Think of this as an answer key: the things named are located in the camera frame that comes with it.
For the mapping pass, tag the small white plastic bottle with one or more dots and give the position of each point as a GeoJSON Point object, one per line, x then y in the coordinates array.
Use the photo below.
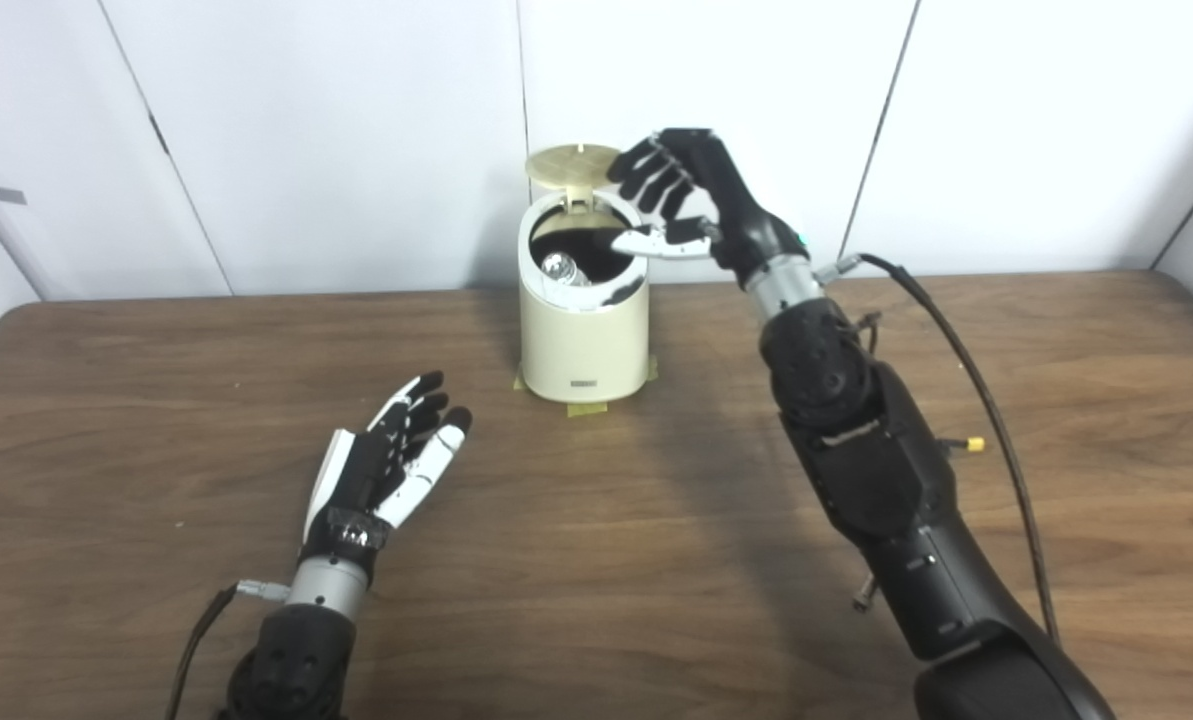
{"type": "Point", "coordinates": [559, 267]}

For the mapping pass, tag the cream-colored bin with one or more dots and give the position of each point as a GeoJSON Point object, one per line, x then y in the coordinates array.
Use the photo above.
{"type": "Point", "coordinates": [581, 345]}

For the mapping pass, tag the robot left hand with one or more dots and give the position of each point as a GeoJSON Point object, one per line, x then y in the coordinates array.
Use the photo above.
{"type": "Point", "coordinates": [361, 480]}

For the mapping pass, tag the round cream bin lid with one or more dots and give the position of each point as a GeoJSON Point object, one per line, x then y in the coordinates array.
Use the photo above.
{"type": "Point", "coordinates": [571, 163]}

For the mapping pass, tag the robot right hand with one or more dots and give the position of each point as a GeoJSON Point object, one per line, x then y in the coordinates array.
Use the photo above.
{"type": "Point", "coordinates": [741, 220]}

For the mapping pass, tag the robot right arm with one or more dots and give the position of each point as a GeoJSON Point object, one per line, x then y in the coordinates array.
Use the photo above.
{"type": "Point", "coordinates": [876, 470]}

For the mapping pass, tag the grey wall label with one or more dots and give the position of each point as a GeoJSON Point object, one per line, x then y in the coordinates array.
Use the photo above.
{"type": "Point", "coordinates": [10, 196]}

